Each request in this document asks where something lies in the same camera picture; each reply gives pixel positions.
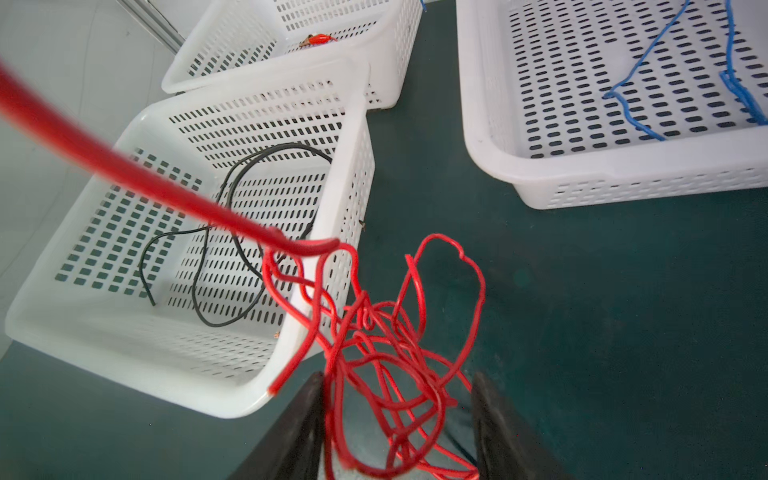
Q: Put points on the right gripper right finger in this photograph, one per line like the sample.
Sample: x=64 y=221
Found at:
x=507 y=446

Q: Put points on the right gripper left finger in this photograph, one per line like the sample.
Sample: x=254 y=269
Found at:
x=291 y=449

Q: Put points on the green table mat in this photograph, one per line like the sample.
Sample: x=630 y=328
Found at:
x=632 y=337

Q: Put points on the front white perforated basket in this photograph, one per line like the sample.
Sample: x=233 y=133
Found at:
x=142 y=294

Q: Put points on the back right white basket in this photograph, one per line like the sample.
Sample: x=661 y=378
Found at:
x=578 y=103

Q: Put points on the back left white basket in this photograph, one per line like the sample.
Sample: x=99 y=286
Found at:
x=254 y=37

